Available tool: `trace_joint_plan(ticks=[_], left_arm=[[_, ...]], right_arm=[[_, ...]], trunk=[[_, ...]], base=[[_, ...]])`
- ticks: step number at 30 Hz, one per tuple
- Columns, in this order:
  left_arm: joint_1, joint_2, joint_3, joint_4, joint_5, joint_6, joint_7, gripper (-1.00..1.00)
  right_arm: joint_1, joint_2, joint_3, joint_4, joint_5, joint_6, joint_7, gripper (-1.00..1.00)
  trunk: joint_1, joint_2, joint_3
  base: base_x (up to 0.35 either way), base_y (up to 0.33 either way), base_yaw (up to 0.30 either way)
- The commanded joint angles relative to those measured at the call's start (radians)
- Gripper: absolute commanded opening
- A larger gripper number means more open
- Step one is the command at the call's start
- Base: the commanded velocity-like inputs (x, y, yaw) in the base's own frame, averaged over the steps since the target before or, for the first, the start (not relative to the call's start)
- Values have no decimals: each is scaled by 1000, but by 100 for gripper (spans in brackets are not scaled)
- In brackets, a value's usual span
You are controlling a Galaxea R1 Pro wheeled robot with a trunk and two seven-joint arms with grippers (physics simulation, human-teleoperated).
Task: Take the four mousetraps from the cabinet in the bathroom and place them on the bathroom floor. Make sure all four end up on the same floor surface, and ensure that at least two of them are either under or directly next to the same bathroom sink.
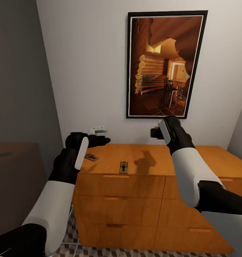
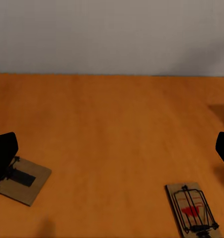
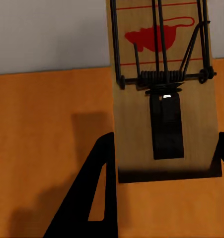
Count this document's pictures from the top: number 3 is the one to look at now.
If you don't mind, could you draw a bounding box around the mousetrap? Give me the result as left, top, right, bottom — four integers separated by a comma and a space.
105, 0, 223, 183

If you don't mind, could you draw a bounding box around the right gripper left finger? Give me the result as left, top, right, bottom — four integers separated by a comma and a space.
43, 132, 118, 238

